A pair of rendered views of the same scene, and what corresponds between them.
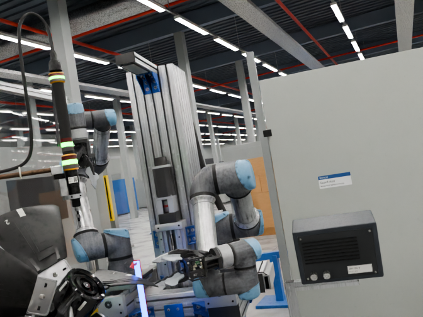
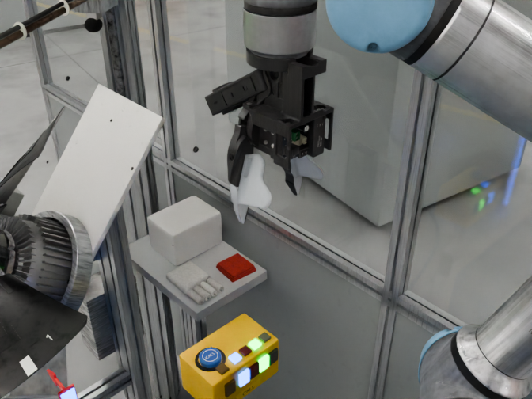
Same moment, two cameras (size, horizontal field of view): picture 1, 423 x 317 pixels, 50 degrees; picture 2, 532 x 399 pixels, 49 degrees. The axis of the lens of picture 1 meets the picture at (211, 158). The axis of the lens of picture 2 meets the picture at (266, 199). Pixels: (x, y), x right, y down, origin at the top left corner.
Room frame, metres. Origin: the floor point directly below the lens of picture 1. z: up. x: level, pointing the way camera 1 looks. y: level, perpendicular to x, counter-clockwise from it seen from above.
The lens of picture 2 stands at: (2.20, 0.02, 1.88)
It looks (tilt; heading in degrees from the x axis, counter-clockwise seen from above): 33 degrees down; 124
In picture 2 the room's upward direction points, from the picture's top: straight up
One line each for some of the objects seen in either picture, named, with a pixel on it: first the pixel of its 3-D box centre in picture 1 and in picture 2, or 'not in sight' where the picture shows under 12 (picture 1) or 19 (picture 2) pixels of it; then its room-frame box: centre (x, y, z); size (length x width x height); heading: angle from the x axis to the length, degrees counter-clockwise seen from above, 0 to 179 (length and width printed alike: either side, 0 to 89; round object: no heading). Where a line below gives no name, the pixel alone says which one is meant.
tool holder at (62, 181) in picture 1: (69, 182); not in sight; (1.30, 0.41, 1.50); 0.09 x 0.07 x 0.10; 112
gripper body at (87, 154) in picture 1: (82, 154); (283, 103); (1.88, 0.53, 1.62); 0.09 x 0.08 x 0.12; 167
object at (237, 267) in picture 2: not in sight; (236, 266); (1.45, 1.00, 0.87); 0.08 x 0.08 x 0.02; 71
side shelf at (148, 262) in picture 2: not in sight; (191, 263); (1.32, 0.97, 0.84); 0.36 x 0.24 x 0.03; 167
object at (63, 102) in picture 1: (63, 119); not in sight; (1.30, 0.40, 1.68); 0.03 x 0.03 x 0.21
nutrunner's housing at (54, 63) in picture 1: (64, 128); not in sight; (1.30, 0.40, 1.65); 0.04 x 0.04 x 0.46
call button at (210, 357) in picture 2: not in sight; (210, 358); (1.71, 0.57, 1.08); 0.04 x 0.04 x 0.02
